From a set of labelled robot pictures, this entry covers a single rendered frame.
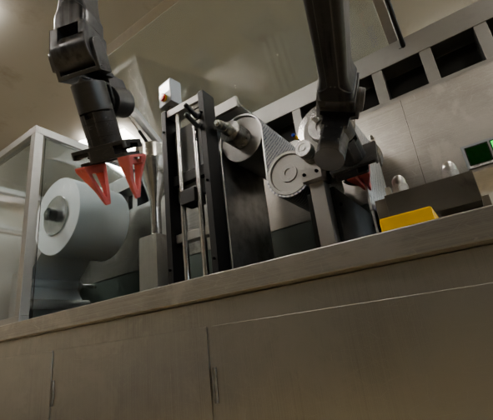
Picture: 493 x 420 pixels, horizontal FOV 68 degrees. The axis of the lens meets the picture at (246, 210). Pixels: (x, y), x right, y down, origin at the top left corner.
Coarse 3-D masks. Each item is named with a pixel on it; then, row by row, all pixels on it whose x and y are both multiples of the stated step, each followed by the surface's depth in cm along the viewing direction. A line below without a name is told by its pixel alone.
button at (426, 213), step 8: (424, 208) 49; (432, 208) 49; (392, 216) 51; (400, 216) 50; (408, 216) 50; (416, 216) 49; (424, 216) 49; (432, 216) 48; (384, 224) 51; (392, 224) 51; (400, 224) 50; (408, 224) 50
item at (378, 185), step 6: (372, 168) 93; (378, 168) 100; (372, 174) 91; (378, 174) 97; (372, 180) 89; (378, 180) 95; (384, 180) 103; (366, 186) 81; (372, 186) 87; (378, 186) 93; (384, 186) 100; (366, 192) 81; (372, 192) 84; (378, 192) 90; (384, 192) 97; (372, 198) 83; (378, 198) 88; (372, 204) 81
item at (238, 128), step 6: (234, 126) 101; (240, 126) 101; (234, 132) 100; (240, 132) 101; (246, 132) 103; (222, 138) 102; (228, 138) 101; (234, 138) 100; (240, 138) 101; (246, 138) 103; (234, 144) 103; (240, 144) 104; (246, 144) 104
